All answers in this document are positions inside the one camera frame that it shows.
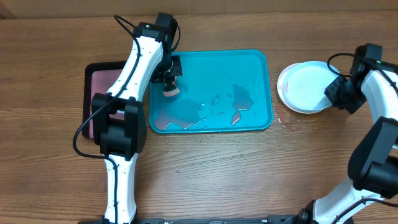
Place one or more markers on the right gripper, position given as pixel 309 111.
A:
pixel 336 91

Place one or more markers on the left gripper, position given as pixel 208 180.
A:
pixel 178 72

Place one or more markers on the green and orange sponge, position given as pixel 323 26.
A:
pixel 170 89

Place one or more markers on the light blue plate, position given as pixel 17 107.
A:
pixel 305 85

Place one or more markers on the white plate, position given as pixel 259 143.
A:
pixel 281 93

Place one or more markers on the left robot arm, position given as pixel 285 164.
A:
pixel 119 124

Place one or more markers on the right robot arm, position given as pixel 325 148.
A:
pixel 372 170

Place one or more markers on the teal plastic tray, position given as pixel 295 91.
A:
pixel 220 91

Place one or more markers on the black tray with red liquid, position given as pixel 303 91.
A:
pixel 99 77

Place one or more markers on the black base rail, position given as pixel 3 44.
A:
pixel 271 219

